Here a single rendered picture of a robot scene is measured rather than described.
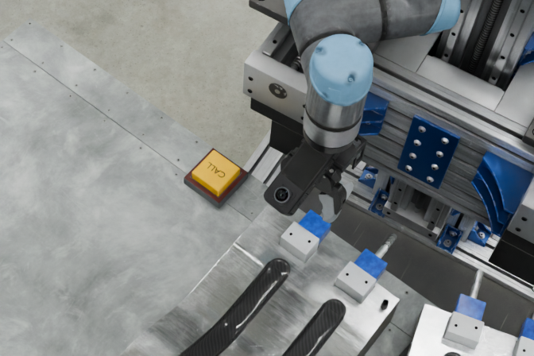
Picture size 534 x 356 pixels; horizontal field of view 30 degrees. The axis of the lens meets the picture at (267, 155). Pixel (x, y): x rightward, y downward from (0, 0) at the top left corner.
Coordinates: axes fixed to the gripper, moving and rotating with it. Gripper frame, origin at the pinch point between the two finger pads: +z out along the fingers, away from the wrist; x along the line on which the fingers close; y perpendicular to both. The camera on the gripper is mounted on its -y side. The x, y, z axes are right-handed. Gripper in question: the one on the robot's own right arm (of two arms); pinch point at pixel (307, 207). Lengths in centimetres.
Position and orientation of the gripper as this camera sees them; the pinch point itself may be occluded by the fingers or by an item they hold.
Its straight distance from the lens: 148.4
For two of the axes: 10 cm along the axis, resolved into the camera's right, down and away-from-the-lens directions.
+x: -7.9, -5.5, 2.8
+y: 6.2, -6.6, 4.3
